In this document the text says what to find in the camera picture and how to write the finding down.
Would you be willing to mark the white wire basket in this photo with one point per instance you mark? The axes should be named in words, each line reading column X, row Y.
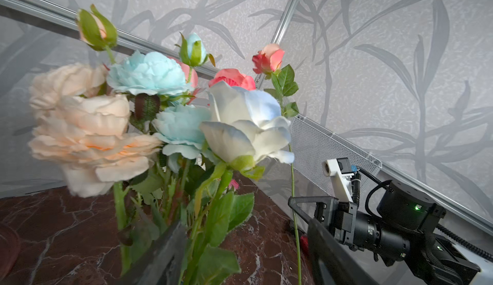
column 313, row 144

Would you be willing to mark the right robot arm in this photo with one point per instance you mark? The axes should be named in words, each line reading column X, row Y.
column 404, row 228

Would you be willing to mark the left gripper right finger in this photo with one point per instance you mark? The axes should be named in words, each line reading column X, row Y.
column 330, row 263

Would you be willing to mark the coral pink rose stem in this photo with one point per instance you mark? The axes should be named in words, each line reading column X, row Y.
column 233, row 78

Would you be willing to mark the white blue rose stem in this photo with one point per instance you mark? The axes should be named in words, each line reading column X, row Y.
column 244, row 127

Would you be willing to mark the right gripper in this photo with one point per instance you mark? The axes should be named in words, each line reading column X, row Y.
column 338, row 217

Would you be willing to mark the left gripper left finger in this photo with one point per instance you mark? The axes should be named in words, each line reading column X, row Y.
column 162, row 263

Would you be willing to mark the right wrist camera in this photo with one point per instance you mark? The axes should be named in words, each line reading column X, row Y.
column 340, row 171

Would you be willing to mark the red pink rose stem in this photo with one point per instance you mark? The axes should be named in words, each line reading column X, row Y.
column 268, row 61

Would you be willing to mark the pile of artificial flowers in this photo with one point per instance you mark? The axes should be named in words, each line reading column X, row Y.
column 233, row 185

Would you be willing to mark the light blue flower stem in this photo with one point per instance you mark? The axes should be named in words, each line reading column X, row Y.
column 161, row 95

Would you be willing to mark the peach flower stem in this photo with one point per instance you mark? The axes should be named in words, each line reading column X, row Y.
column 81, row 126

